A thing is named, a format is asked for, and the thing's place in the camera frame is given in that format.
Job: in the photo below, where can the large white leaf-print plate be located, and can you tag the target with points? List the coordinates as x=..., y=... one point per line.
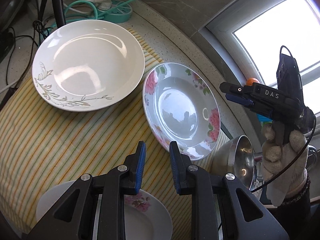
x=87, y=65

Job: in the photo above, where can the yellow striped cloth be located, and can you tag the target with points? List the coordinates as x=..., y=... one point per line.
x=62, y=142

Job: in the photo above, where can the person's right forearm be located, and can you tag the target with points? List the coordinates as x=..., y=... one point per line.
x=297, y=217

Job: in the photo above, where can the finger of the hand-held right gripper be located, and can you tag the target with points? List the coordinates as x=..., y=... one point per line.
x=232, y=88
x=240, y=99

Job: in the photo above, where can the black tripod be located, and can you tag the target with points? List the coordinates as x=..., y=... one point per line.
x=58, y=5

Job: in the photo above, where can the teal power strip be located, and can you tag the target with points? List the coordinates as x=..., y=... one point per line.
x=117, y=11

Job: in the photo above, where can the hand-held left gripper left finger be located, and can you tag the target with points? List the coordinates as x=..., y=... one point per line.
x=141, y=165

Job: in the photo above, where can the grey pink-flower plate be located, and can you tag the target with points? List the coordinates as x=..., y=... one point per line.
x=180, y=110

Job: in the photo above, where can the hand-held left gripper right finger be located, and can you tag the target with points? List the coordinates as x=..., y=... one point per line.
x=175, y=165

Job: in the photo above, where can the small white floral plate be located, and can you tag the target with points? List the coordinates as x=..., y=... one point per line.
x=150, y=220

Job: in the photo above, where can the window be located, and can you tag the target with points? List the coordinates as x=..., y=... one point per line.
x=275, y=30

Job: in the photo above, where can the large steel bowl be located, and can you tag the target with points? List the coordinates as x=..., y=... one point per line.
x=240, y=155

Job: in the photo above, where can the white plug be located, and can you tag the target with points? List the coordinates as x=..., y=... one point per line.
x=105, y=4

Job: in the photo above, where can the orange fruit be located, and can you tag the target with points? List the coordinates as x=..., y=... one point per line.
x=252, y=81

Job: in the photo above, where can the person's right hand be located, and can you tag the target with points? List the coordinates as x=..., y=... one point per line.
x=282, y=165

